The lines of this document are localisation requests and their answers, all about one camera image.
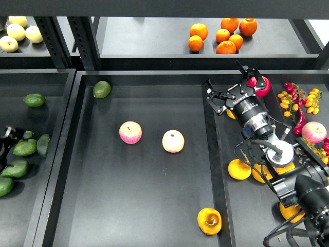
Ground orange cherry tomato bunch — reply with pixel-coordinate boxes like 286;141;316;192
305;88;322;115
277;91;299;117

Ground pale yellow pear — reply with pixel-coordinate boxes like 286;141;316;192
25;26;43;44
6;24;26;42
0;36;19;53
8;16;27;28

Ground black centre tray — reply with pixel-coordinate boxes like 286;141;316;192
33;72;235;246

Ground pink red apple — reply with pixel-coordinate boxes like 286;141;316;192
119;121;142;145

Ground green avocado upper left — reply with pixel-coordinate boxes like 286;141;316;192
23;93;46;107

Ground orange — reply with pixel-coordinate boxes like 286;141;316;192
229;34;244;50
221;18;239;33
215;41;236;54
215;28;231;43
188;35;204;52
189;23;208;41
239;18;258;37

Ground green avocado in corner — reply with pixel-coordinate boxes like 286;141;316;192
93;81;112;99

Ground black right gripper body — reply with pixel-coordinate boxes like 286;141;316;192
225;84;268;126

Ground black tray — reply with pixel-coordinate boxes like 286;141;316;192
33;72;235;246
203;69;329;247
1;69;75;246

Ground black right tray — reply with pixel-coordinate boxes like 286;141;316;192
203;69;329;247

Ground black left tray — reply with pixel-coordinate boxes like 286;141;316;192
1;69;75;246

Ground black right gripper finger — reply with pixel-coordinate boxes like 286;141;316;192
235;60;266;95
203;79;236;116

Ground yellow pear with stem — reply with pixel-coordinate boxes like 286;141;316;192
228;158;251;180

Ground dark green avocado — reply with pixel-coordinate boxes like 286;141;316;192
0;177;14;197

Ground red cherry tomato bunch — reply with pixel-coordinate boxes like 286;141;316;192
284;82;306;105

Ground pink apple right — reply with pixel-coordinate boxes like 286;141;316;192
301;121;327;144

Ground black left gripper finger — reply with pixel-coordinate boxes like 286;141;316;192
4;126;26;140

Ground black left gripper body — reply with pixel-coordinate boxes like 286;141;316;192
0;137;12;170

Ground black metal shelf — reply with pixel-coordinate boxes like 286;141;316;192
1;1;328;70

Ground red chili pepper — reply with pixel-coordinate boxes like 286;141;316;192
293;108;305;135

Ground pale pink apple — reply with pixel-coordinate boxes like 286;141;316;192
162;130;185;153

